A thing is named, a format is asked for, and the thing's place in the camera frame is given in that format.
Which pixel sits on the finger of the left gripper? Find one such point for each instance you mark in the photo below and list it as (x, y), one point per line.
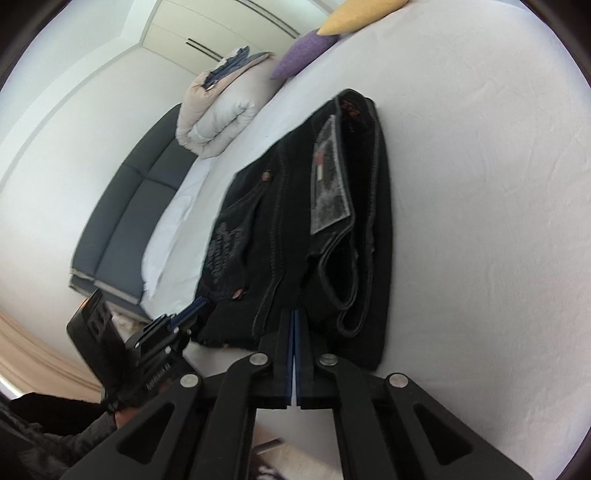
(190, 312)

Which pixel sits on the folded beige grey duvet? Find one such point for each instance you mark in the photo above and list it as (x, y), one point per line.
(222, 101)

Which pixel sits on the dark grey upholstered headboard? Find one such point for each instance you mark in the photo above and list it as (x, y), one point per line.
(110, 250)

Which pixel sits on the black denim pants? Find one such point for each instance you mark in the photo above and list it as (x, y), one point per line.
(306, 228)

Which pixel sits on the yellow cushion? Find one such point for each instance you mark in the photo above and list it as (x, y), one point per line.
(353, 15)

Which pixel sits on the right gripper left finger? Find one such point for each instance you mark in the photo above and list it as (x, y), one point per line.
(276, 388)

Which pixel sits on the cream built-in wardrobe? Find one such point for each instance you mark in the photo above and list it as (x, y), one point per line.
(196, 34)

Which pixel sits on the white bed sheet mattress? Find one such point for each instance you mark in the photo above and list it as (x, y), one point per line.
(487, 123)

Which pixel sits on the purple cushion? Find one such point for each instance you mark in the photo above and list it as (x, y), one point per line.
(302, 53)

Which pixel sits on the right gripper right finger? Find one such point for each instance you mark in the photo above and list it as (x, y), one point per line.
(314, 384)

